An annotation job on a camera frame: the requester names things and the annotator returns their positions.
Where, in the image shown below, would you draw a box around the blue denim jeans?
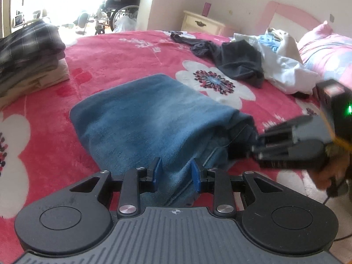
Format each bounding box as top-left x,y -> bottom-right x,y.
69,74 -> 258,207

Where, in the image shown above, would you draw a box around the white clothes pile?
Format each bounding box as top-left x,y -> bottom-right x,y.
232,27 -> 321,95

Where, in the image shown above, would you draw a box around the stack of folded clothes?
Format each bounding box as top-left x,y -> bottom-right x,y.
1,20 -> 69,109

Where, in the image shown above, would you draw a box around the person right hand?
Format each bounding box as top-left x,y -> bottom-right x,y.
307,151 -> 350,191

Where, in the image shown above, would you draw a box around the pink pillow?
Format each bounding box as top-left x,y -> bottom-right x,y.
297,21 -> 352,88

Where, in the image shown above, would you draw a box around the black garment on bed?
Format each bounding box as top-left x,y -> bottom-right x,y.
171,33 -> 264,88

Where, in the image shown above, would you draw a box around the pink floral bed blanket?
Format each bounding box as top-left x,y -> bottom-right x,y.
1,31 -> 319,263

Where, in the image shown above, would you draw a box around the pink headboard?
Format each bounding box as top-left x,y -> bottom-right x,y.
255,1 -> 322,40

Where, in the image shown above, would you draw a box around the cream bedside nightstand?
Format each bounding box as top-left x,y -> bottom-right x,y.
181,11 -> 227,36

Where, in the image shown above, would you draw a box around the black camera box orange trim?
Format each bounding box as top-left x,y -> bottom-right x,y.
316,79 -> 351,152

